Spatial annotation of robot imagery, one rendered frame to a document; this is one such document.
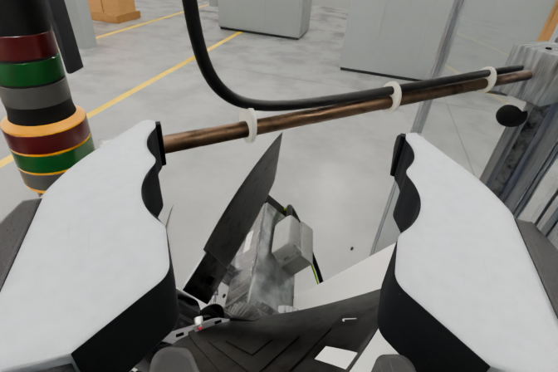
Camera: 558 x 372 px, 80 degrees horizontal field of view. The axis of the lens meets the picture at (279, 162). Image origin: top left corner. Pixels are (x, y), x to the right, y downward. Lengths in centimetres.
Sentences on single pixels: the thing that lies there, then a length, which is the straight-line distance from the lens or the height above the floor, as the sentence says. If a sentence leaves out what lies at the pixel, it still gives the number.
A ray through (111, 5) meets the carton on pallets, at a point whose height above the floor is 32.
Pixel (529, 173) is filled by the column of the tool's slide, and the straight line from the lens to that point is 76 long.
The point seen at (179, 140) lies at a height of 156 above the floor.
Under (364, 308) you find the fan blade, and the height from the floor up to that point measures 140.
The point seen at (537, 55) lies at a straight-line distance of 60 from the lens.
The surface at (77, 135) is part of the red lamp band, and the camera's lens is 23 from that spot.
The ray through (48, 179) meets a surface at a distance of 24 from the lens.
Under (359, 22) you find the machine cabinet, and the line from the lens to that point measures 562.
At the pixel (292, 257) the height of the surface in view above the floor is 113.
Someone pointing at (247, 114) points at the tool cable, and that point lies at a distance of 27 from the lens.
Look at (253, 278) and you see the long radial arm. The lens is 69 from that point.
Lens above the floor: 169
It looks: 33 degrees down
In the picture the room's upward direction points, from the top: 5 degrees clockwise
